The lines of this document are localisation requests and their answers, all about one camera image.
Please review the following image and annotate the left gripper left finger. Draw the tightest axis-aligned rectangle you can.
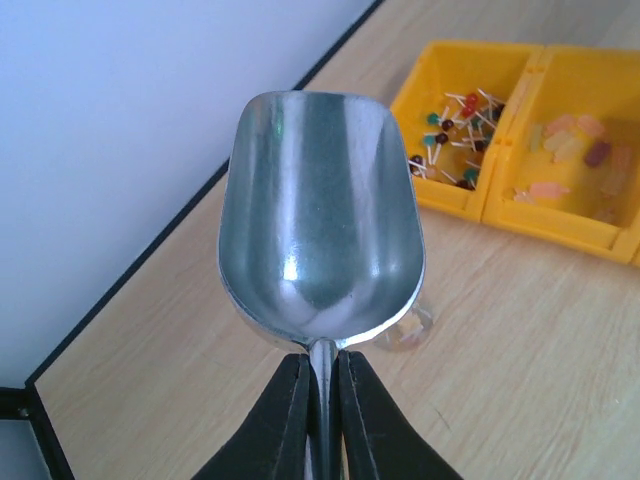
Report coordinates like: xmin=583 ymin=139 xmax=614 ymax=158
xmin=194 ymin=354 xmax=310 ymax=480

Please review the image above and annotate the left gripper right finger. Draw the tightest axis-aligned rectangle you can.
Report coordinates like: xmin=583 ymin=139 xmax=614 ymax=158
xmin=338 ymin=351 xmax=460 ymax=480

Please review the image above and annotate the yellow star candy bin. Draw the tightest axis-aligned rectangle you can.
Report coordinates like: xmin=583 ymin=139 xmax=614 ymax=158
xmin=629 ymin=245 xmax=640 ymax=268

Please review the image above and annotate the clear plastic cup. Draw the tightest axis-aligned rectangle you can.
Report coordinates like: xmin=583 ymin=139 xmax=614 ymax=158
xmin=374 ymin=298 xmax=434 ymax=352

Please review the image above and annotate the yellow lollipop bin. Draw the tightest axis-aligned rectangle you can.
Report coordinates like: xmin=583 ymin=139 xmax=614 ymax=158
xmin=391 ymin=40 xmax=543 ymax=222

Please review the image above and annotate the metal scoop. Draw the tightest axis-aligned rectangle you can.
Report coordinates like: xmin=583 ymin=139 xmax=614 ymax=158
xmin=218 ymin=91 xmax=426 ymax=479

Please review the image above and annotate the yellow popsicle candy bin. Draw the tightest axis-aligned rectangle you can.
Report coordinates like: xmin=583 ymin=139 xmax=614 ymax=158
xmin=482 ymin=46 xmax=639 ymax=264

